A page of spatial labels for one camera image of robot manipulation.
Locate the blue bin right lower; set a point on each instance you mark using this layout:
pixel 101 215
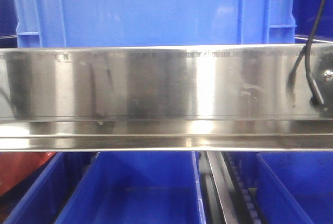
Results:
pixel 295 187

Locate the steel roller track rail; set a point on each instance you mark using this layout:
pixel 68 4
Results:
pixel 222 191

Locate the blue bin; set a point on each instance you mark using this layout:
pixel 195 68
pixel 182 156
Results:
pixel 43 200
pixel 295 187
pixel 138 187

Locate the blue bin left lower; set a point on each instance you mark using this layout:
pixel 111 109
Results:
pixel 43 200

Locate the blue bin centre lower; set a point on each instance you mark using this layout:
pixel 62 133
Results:
pixel 138 187

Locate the red bin lower left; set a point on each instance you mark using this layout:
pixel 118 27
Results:
pixel 17 166

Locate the large blue crate on shelf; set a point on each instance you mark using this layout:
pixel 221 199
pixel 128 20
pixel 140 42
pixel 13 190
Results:
pixel 94 23

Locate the shelf bolt chrome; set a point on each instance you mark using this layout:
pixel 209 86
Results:
pixel 328 75

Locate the stainless steel shelf rail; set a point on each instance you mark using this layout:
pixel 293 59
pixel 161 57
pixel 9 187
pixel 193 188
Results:
pixel 205 98

